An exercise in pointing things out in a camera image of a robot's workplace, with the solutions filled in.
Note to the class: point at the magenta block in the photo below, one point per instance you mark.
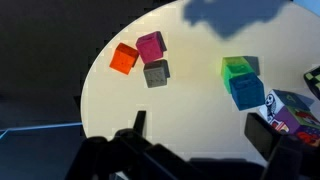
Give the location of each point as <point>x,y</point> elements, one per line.
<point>151,46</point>

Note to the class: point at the green block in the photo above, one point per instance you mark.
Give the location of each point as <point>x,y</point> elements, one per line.
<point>245,70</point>

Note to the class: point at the lower picture cube with owl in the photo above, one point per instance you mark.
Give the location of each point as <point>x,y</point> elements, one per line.
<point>276,100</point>

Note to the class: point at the white round table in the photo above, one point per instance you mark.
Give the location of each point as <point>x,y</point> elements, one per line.
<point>193,115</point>

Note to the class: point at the grey block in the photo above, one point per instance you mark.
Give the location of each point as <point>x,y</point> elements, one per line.
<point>156,73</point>

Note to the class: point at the black checkered cube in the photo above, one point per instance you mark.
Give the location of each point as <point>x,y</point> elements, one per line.
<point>312,80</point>

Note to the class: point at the upper colourful picture cube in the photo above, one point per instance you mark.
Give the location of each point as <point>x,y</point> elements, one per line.
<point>300,123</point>

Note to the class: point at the lime yellow-green block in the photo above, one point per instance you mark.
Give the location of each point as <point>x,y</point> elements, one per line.
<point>232,64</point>

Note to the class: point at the blue block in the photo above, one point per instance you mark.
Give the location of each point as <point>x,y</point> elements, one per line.
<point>247,91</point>

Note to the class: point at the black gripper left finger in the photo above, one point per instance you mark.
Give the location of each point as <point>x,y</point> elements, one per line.
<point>139,122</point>

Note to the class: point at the orange block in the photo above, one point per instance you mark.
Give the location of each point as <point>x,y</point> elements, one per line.
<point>124,58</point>

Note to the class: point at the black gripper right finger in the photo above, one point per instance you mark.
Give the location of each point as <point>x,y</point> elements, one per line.
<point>261,134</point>

